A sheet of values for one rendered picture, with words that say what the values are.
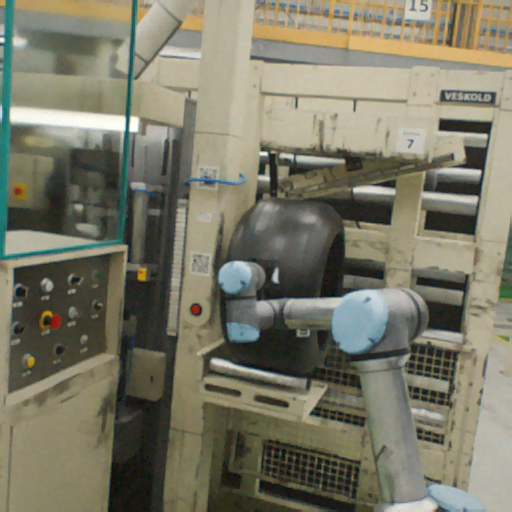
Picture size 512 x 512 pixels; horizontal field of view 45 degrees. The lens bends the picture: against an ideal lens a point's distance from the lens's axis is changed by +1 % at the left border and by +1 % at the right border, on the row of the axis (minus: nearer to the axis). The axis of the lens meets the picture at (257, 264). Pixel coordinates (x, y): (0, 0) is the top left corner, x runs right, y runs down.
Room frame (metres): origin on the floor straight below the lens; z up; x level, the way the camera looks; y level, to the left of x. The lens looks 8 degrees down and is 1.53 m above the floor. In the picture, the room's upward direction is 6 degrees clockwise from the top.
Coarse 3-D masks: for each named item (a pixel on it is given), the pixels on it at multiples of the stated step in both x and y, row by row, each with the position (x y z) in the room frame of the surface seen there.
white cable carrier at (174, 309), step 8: (184, 200) 2.07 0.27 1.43; (184, 208) 2.07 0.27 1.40; (184, 216) 2.07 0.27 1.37; (176, 224) 2.08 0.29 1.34; (184, 224) 2.07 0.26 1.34; (176, 232) 2.08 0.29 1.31; (184, 232) 2.09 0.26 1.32; (176, 240) 2.08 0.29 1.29; (184, 240) 2.09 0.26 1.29; (176, 248) 2.08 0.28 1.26; (184, 248) 2.08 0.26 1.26; (176, 256) 2.07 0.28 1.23; (176, 264) 2.08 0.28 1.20; (176, 272) 2.07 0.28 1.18; (176, 280) 2.07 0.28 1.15; (176, 288) 2.07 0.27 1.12; (176, 296) 2.07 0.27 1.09; (176, 304) 2.12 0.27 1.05; (176, 312) 2.07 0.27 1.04; (176, 320) 2.07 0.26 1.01; (176, 328) 2.07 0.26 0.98
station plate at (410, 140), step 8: (400, 128) 2.11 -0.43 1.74; (408, 128) 2.10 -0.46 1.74; (400, 136) 2.11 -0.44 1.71; (408, 136) 2.10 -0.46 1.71; (416, 136) 2.09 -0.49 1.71; (424, 136) 2.09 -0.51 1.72; (400, 144) 2.11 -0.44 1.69; (408, 144) 2.10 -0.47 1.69; (416, 144) 2.09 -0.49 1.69; (408, 152) 2.10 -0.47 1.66; (416, 152) 2.09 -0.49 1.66
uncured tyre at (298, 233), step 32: (256, 224) 1.86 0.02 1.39; (288, 224) 1.84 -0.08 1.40; (320, 224) 1.85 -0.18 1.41; (256, 256) 1.79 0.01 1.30; (288, 256) 1.76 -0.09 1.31; (320, 256) 1.79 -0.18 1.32; (288, 288) 1.73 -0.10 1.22; (320, 288) 1.79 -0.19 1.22; (224, 320) 1.82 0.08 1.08; (256, 352) 1.82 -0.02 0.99; (288, 352) 1.78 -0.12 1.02; (320, 352) 1.91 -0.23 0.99
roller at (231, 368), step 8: (216, 360) 1.94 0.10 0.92; (224, 360) 1.94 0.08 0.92; (208, 368) 1.94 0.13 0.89; (216, 368) 1.93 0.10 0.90; (224, 368) 1.92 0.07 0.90; (232, 368) 1.91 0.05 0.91; (240, 368) 1.90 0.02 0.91; (248, 368) 1.90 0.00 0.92; (256, 368) 1.90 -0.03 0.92; (264, 368) 1.90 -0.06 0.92; (240, 376) 1.91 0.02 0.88; (248, 376) 1.89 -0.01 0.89; (256, 376) 1.88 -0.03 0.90; (264, 376) 1.88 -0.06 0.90; (272, 376) 1.87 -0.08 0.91; (280, 376) 1.86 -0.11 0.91; (288, 376) 1.86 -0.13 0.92; (296, 376) 1.86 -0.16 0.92; (304, 376) 1.86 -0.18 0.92; (280, 384) 1.86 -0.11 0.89; (288, 384) 1.85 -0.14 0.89; (296, 384) 1.84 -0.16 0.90; (304, 384) 1.84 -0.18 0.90
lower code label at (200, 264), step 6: (192, 252) 2.05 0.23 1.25; (192, 258) 2.04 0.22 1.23; (198, 258) 2.04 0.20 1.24; (204, 258) 2.03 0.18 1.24; (210, 258) 2.03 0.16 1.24; (192, 264) 2.04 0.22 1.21; (198, 264) 2.04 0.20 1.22; (204, 264) 2.03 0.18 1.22; (210, 264) 2.03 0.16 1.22; (192, 270) 2.04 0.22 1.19; (198, 270) 2.04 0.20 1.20; (204, 270) 2.03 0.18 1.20
